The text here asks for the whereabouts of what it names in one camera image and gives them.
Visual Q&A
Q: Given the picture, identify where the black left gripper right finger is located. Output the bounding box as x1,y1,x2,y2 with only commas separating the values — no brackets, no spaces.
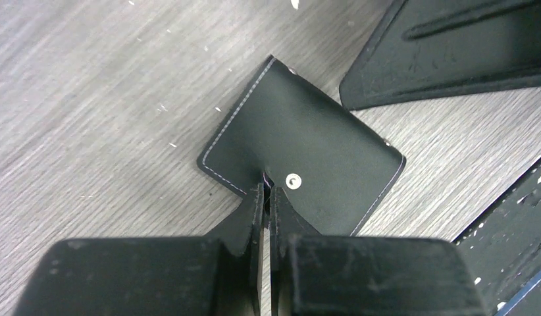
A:
269,187,486,315

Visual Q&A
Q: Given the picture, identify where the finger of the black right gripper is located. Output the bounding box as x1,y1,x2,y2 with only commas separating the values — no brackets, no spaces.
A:
339,1,541,111

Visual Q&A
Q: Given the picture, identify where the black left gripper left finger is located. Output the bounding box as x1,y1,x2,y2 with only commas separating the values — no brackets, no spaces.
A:
14,183,265,315

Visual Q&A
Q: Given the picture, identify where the black leather card holder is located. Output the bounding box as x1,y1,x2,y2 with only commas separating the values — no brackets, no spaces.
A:
197,56,406,236

